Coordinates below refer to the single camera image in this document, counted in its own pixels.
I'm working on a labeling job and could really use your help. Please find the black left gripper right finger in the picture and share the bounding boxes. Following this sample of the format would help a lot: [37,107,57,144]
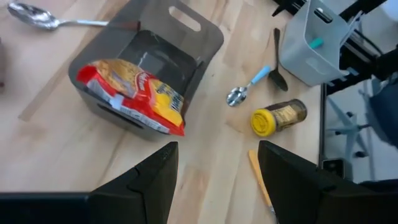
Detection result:
[257,139,354,224]

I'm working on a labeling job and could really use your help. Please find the large silver spoon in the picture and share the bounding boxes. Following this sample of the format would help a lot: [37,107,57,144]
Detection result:
[6,1,141,32]

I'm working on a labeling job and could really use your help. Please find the black spoon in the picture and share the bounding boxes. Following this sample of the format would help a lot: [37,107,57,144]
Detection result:
[267,27,289,92]

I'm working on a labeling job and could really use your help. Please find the yellow handled paintbrush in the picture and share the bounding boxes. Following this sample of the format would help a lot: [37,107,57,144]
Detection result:
[248,149,277,218]

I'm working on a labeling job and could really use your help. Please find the white plastic bin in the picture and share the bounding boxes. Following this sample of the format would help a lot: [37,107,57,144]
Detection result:
[279,0,353,88]

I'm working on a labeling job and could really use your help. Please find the red yellow ramen packet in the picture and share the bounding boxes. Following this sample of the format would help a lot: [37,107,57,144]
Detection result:
[76,58,187,138]

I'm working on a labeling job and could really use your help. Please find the clear plastic utensil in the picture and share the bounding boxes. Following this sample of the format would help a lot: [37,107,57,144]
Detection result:
[340,10,364,47]

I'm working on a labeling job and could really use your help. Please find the teal handled utensil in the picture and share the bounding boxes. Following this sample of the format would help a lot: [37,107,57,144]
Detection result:
[308,37,325,50]

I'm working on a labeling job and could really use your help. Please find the grey translucent plastic bin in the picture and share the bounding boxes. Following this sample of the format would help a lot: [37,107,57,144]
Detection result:
[67,0,225,142]

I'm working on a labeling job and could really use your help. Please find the black table camera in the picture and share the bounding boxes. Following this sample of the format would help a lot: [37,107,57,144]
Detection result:
[322,157,346,180]

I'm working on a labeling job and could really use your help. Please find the yellow lidded dark spice jar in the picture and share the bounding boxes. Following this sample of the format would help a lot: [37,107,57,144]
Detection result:
[250,98,308,138]

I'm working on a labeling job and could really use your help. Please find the blue handled spoon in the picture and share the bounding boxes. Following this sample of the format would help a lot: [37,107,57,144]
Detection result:
[226,65,272,108]

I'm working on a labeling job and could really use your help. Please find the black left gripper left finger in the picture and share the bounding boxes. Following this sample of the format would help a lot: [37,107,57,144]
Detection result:
[89,141,180,224]

